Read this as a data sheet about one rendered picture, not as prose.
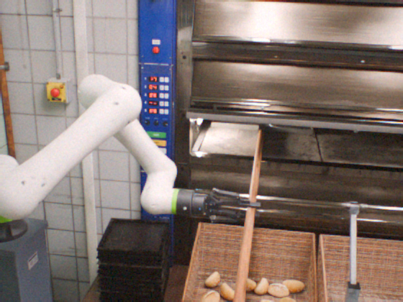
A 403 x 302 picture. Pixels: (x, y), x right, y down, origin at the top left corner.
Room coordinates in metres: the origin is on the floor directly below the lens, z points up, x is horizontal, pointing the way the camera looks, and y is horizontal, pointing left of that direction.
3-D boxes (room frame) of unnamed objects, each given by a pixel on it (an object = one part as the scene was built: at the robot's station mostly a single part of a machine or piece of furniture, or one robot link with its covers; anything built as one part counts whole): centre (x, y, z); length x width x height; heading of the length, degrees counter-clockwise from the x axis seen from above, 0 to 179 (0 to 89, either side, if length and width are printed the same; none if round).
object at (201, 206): (1.63, -0.03, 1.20); 0.09 x 0.07 x 0.08; 82
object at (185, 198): (1.64, 0.04, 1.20); 0.12 x 0.06 x 0.09; 172
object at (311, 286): (1.87, -0.25, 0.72); 0.56 x 0.49 x 0.28; 82
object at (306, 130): (2.77, -0.35, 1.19); 0.55 x 0.36 x 0.03; 82
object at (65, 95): (2.22, 0.65, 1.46); 0.10 x 0.07 x 0.10; 82
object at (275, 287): (1.94, -0.38, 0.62); 0.10 x 0.07 x 0.05; 70
